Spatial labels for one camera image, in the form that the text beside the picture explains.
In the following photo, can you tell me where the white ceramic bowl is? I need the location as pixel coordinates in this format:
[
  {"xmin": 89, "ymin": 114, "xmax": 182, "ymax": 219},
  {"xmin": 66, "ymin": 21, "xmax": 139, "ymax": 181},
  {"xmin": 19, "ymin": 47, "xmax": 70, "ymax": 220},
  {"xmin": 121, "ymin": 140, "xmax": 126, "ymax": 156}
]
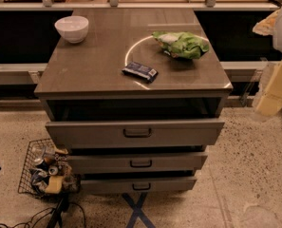
[{"xmin": 54, "ymin": 16, "xmax": 89, "ymax": 44}]

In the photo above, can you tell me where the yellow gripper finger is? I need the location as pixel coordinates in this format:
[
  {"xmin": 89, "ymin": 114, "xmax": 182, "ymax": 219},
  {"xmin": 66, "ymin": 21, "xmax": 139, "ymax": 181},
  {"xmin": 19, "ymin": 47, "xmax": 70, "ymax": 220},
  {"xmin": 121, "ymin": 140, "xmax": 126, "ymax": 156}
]
[
  {"xmin": 253, "ymin": 9, "xmax": 279, "ymax": 36},
  {"xmin": 254, "ymin": 59, "xmax": 282, "ymax": 117}
]

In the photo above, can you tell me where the blue rxbar blueberry bar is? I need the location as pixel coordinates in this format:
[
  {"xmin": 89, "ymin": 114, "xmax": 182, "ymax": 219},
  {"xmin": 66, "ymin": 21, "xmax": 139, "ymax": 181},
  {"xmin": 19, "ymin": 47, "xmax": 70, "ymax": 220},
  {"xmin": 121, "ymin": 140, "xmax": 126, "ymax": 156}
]
[{"xmin": 122, "ymin": 62, "xmax": 159, "ymax": 83}]

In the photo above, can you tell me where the grey drawer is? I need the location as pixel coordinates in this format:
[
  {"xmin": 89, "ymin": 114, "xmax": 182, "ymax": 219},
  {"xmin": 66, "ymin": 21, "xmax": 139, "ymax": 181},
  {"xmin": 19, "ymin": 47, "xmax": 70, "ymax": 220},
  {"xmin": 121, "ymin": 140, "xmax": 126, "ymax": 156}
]
[
  {"xmin": 68, "ymin": 152, "xmax": 208, "ymax": 174},
  {"xmin": 46, "ymin": 119, "xmax": 224, "ymax": 149},
  {"xmin": 81, "ymin": 177, "xmax": 197, "ymax": 194}
]

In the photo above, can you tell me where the grey drawer cabinet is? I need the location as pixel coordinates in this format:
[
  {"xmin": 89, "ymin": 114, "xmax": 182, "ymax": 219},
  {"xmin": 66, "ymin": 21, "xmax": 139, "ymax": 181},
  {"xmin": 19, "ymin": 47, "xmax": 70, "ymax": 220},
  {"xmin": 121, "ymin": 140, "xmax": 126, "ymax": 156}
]
[{"xmin": 35, "ymin": 9, "xmax": 232, "ymax": 181}]

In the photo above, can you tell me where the black floor cable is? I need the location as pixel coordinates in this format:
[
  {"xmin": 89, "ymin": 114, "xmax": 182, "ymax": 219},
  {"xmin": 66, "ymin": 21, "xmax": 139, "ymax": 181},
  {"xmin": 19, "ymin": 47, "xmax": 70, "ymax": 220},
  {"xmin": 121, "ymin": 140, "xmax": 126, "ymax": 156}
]
[{"xmin": 0, "ymin": 200, "xmax": 87, "ymax": 228}]

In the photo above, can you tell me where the middle grey drawer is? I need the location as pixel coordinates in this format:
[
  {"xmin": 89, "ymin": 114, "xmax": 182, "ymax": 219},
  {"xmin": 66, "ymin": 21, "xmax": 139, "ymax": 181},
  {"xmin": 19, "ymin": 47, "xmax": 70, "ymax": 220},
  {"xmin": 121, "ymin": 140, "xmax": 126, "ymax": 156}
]
[{"xmin": 68, "ymin": 152, "xmax": 208, "ymax": 174}]

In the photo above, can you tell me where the yellow sponge in basket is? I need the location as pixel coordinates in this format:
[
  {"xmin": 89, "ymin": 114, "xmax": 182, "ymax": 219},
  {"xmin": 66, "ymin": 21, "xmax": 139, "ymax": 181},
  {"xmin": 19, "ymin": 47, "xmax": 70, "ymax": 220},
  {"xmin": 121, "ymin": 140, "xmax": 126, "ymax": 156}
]
[{"xmin": 45, "ymin": 176, "xmax": 63, "ymax": 194}]

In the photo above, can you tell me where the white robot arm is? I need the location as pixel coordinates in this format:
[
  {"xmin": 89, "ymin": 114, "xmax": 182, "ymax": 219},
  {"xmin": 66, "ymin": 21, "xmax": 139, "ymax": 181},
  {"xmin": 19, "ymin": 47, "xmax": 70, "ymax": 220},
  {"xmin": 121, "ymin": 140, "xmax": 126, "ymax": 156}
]
[{"xmin": 253, "ymin": 7, "xmax": 282, "ymax": 119}]

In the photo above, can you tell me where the black wire basket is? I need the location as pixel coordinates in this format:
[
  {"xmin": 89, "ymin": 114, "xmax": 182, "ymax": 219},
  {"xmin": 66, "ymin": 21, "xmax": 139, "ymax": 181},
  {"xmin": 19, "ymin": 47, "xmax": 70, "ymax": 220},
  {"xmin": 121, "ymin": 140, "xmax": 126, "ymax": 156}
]
[{"xmin": 18, "ymin": 139, "xmax": 81, "ymax": 197}]

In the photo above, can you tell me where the top grey drawer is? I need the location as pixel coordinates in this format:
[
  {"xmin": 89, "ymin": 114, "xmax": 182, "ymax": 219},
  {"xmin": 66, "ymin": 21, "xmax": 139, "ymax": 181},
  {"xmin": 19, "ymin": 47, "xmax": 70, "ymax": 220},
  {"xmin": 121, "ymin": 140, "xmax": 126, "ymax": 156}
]
[{"xmin": 46, "ymin": 119, "xmax": 224, "ymax": 149}]

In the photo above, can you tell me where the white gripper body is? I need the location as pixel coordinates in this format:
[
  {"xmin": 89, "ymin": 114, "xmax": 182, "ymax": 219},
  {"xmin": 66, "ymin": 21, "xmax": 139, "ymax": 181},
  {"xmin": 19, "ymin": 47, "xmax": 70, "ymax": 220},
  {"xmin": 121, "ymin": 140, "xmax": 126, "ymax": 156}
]
[{"xmin": 252, "ymin": 54, "xmax": 282, "ymax": 112}]

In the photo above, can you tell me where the blue tape cross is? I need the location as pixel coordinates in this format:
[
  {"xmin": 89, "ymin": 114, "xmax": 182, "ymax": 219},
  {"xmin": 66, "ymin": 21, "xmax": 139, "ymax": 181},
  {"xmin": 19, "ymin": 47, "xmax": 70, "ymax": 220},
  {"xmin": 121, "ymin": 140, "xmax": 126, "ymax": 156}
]
[{"xmin": 122, "ymin": 193, "xmax": 156, "ymax": 228}]

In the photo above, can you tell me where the crushed can in basket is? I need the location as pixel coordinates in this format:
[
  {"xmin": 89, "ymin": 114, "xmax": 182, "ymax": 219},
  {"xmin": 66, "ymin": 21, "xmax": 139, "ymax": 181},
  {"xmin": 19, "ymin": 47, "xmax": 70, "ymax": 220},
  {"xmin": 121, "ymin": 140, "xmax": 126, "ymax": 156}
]
[{"xmin": 31, "ymin": 158, "xmax": 59, "ymax": 177}]

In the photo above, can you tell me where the bottom grey drawer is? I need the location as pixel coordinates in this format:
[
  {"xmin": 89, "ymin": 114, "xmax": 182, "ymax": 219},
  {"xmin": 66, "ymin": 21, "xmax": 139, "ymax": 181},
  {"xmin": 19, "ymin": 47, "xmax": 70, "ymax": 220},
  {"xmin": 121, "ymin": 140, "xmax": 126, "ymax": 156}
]
[{"xmin": 81, "ymin": 177, "xmax": 197, "ymax": 194}]

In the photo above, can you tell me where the green chip bag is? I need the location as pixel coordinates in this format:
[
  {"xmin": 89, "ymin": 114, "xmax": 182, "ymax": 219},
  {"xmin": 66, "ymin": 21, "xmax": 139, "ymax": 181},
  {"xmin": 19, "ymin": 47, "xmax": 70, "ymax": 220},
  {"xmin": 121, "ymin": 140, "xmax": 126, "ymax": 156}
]
[{"xmin": 152, "ymin": 31, "xmax": 209, "ymax": 60}]

